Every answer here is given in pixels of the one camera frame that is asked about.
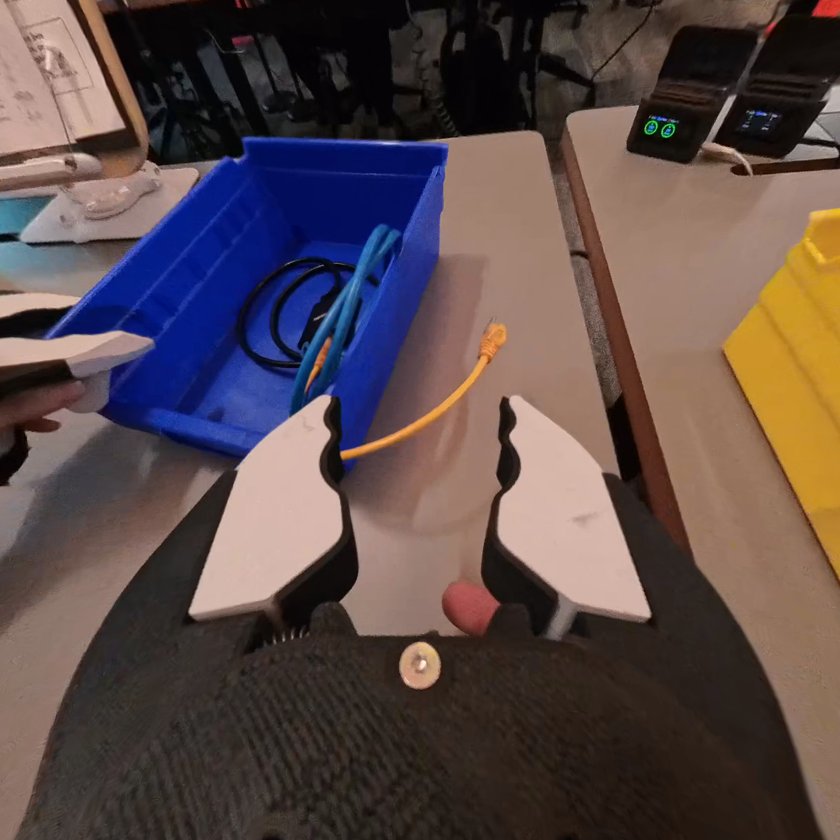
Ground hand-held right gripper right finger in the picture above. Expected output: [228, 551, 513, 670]
[481, 394, 652, 641]

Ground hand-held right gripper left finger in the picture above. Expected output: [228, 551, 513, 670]
[188, 394, 360, 624]

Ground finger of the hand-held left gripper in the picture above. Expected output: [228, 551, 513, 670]
[0, 330, 156, 414]
[0, 293, 81, 340]

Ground black cable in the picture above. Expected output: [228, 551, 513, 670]
[236, 257, 382, 370]

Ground blue plastic bin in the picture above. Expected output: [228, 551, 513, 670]
[45, 136, 450, 473]

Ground orange ethernet cable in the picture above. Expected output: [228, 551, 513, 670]
[303, 317, 508, 460]

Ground black ethernet splitter box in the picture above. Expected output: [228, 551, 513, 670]
[298, 295, 358, 358]

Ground blue ethernet cable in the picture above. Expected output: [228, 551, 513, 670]
[290, 224, 403, 416]

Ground grey desk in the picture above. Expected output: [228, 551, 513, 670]
[0, 130, 624, 840]
[563, 105, 840, 840]

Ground person's left hand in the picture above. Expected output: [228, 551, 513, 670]
[0, 381, 86, 454]

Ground person's right hand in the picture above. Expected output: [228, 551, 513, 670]
[441, 581, 501, 636]

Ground teal pad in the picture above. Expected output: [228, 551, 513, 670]
[0, 196, 53, 237]

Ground clear plastic holder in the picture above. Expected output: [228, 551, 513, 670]
[62, 161, 161, 221]

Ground open printed book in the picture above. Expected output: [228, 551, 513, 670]
[0, 0, 129, 161]

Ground wooden book stand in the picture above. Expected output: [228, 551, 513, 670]
[69, 0, 151, 178]

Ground yellow plastic bin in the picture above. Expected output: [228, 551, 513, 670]
[723, 209, 840, 581]

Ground black office chair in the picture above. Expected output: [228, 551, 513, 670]
[433, 0, 598, 135]

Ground black charging dock with screen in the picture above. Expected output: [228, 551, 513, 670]
[714, 13, 840, 158]
[626, 26, 759, 164]

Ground white cable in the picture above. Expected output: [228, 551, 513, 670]
[699, 143, 756, 177]

